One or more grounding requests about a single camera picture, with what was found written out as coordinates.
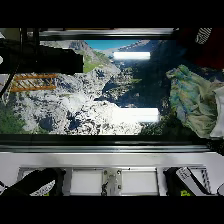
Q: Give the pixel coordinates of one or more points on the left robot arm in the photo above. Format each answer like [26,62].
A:
[50,60]

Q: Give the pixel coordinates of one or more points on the brown clothes hanger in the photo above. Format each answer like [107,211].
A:
[31,89]
[36,76]

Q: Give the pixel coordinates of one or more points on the green and blue patterned garment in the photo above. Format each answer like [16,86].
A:
[190,100]

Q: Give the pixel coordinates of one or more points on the red garment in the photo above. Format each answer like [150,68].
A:
[210,55]

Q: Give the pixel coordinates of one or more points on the black and white striped garment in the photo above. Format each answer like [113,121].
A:
[202,35]

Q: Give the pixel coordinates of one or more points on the silver frame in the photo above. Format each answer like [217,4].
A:
[113,156]

